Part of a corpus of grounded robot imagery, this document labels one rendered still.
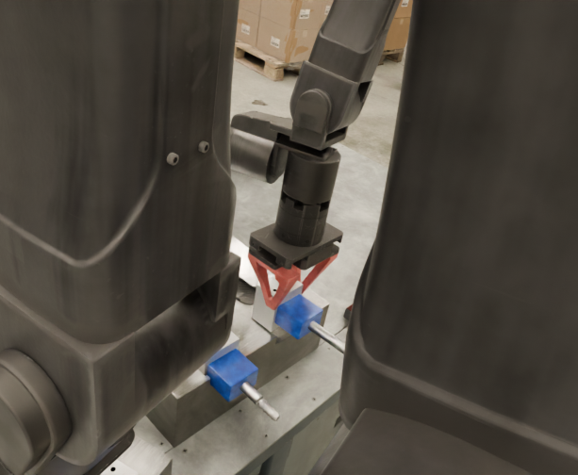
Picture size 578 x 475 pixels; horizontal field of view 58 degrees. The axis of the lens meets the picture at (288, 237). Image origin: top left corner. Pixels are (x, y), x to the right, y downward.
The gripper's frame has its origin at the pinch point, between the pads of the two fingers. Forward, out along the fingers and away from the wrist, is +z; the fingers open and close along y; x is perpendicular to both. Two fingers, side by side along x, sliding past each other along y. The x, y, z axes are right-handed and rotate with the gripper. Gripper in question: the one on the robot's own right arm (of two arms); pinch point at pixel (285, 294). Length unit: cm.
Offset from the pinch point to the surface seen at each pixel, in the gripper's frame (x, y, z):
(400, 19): -241, -442, 29
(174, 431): 0.9, 17.3, 11.0
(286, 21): -255, -291, 32
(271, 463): 2.8, -1.5, 33.0
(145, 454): 2.3, 22.3, 9.0
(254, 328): -1.3, 3.5, 4.8
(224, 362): 1.4, 11.1, 3.7
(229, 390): 4.2, 12.9, 4.6
